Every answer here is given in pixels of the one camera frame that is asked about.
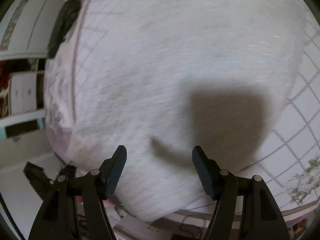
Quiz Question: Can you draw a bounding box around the white fuzzy knit cardigan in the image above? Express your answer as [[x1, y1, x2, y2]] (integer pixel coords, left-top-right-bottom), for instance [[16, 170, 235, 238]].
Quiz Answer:
[[46, 0, 307, 223]]

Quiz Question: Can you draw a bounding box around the white quilted floral mat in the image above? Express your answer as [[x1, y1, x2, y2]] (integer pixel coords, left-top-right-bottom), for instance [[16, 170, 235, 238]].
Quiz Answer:
[[43, 0, 320, 224]]

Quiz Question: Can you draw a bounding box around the white wardrobe drawer unit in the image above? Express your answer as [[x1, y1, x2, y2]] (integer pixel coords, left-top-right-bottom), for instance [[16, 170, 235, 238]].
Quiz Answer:
[[10, 73, 37, 115]]

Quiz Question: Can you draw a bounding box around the black leather jacket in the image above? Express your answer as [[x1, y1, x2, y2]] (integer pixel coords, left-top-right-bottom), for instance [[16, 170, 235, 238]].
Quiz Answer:
[[47, 0, 81, 59]]

